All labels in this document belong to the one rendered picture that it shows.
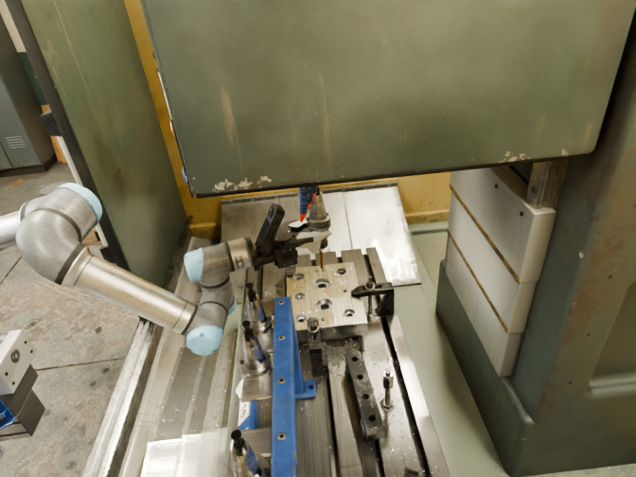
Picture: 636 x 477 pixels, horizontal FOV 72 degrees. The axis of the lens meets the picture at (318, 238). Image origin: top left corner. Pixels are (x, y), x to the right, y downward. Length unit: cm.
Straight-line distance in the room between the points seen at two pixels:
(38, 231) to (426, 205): 182
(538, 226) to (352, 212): 128
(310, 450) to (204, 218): 146
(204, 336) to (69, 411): 179
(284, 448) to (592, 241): 64
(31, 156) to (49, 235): 481
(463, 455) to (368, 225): 108
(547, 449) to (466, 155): 90
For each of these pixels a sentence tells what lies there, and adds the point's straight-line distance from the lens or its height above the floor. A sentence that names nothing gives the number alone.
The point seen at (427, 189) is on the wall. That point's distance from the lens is 232.
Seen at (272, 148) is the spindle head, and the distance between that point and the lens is 67.
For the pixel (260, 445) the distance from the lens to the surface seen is 80.
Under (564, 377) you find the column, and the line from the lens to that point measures 117.
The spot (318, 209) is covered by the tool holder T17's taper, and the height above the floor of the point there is 135.
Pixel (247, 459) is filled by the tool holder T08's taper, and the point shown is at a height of 128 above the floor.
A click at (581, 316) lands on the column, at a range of 104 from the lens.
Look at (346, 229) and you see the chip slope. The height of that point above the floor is 76.
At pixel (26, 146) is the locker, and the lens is 580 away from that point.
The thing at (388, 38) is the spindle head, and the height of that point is 178.
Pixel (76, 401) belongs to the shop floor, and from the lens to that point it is 277.
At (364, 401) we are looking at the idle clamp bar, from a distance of 114.
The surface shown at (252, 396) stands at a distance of 86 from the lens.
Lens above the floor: 189
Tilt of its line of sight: 34 degrees down
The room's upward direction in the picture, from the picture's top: 6 degrees counter-clockwise
